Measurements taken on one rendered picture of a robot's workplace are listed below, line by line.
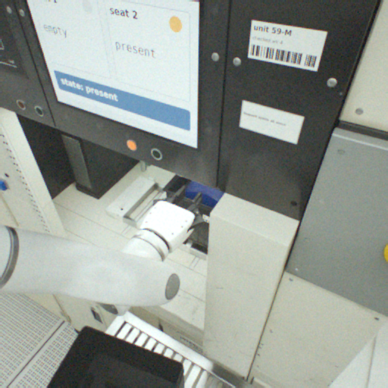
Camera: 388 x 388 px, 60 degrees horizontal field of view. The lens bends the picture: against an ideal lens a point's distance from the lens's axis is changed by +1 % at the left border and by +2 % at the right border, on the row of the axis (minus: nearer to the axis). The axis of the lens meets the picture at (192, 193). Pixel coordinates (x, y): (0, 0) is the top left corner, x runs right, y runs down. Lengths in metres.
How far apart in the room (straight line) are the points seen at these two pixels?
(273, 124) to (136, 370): 0.82
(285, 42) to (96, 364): 0.94
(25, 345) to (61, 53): 1.70
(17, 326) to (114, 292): 1.61
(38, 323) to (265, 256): 1.73
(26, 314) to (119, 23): 1.86
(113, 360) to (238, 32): 0.91
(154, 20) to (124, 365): 0.88
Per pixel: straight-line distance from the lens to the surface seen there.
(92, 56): 0.54
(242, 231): 0.49
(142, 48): 0.48
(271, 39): 0.39
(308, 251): 0.54
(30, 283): 0.52
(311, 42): 0.38
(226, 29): 0.41
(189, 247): 1.08
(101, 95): 0.57
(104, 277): 0.55
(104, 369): 1.08
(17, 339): 2.11
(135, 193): 1.26
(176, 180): 0.97
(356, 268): 0.54
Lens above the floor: 1.77
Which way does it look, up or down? 44 degrees down
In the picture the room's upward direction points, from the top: straight up
